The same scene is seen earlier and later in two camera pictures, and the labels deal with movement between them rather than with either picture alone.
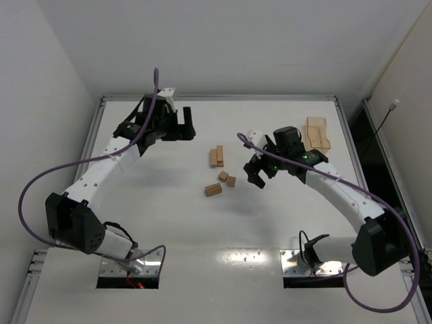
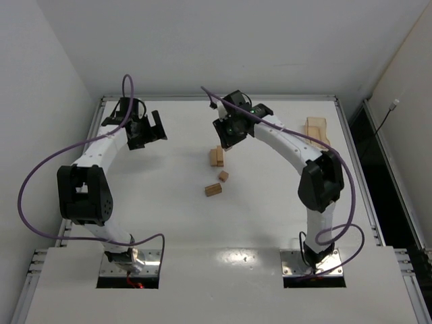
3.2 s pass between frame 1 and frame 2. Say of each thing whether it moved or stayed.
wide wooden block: stayed
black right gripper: moved
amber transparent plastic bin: stayed
